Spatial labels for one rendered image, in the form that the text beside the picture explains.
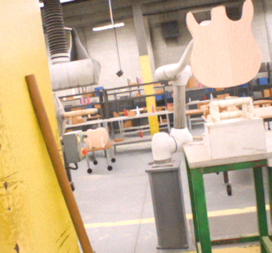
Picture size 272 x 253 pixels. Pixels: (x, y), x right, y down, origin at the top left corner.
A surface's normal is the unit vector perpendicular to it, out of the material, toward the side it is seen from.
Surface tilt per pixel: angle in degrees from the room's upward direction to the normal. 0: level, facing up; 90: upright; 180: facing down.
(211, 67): 91
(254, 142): 90
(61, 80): 90
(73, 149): 90
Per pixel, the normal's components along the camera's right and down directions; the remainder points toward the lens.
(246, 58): -0.12, 0.09
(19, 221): 0.98, -0.14
